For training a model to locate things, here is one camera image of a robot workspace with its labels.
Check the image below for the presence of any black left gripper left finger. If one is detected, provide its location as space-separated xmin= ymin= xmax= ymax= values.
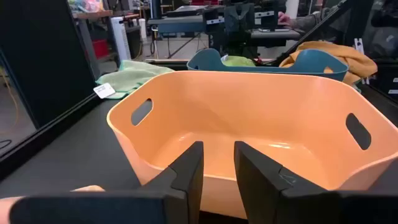
xmin=139 ymin=141 xmax=205 ymax=224

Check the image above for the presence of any light green tagged towel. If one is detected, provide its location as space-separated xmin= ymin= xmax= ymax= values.
xmin=95 ymin=59 xmax=175 ymax=100

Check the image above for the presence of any person's hand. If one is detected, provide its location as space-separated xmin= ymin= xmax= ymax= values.
xmin=278 ymin=11 xmax=292 ymax=26

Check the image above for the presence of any black labelled drawer cabinet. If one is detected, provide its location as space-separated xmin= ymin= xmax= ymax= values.
xmin=374 ymin=62 xmax=398 ymax=100

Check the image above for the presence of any gray desk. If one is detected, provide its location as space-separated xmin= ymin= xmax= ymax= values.
xmin=147 ymin=14 xmax=301 ymax=40

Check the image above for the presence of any person's forearm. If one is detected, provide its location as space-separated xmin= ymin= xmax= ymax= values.
xmin=290 ymin=6 xmax=340 ymax=32

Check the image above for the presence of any wooden workbench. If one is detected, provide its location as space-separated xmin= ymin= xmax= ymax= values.
xmin=72 ymin=10 xmax=113 ymax=20

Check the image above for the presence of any mustard yellow towel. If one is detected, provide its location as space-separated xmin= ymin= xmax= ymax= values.
xmin=279 ymin=40 xmax=379 ymax=86

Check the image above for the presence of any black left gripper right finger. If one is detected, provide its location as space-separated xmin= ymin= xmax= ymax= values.
xmin=234 ymin=141 xmax=328 ymax=224

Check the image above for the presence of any white aluminium bracket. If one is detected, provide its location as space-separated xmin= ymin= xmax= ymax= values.
xmin=353 ymin=37 xmax=365 ymax=85

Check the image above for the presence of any white tower appliance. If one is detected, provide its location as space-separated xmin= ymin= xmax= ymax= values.
xmin=111 ymin=17 xmax=132 ymax=62

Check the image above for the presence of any blue plastic basket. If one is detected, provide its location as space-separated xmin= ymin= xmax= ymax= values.
xmin=186 ymin=48 xmax=349 ymax=82

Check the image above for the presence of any lime green towel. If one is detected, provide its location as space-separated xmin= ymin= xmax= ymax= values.
xmin=221 ymin=55 xmax=256 ymax=67

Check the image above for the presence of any red box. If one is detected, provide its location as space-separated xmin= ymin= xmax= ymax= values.
xmin=92 ymin=39 xmax=109 ymax=60

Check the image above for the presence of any black partition panel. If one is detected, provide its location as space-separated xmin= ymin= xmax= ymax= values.
xmin=0 ymin=0 xmax=98 ymax=129

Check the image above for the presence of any black bag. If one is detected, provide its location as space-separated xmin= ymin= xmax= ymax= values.
xmin=369 ymin=0 xmax=398 ymax=60

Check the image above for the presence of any orange plastic basket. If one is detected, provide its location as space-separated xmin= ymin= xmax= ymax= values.
xmin=106 ymin=70 xmax=398 ymax=220

